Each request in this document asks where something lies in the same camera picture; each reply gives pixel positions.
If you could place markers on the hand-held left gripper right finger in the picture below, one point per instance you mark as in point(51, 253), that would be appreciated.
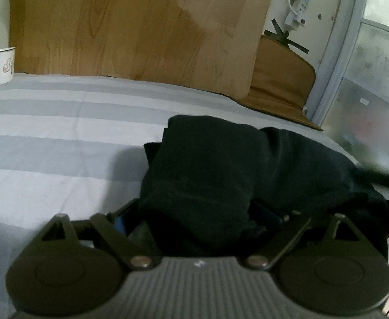
point(268, 215)

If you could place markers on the plain black garment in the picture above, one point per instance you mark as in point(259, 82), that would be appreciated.
point(214, 172)

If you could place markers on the pale window frame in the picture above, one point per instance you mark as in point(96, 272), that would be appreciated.
point(338, 56)

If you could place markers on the wooden headboard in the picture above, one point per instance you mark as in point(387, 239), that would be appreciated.
point(131, 23)

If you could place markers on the white power strip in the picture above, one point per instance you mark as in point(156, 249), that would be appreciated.
point(299, 5)

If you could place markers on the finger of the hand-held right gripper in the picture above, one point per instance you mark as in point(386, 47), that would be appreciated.
point(383, 179)

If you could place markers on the brown cushion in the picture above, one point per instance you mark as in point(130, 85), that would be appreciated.
point(280, 79)

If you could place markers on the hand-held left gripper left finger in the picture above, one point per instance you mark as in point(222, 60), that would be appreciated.
point(120, 226)

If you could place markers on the grey striped bed sheet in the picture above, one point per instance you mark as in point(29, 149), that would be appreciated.
point(65, 133)

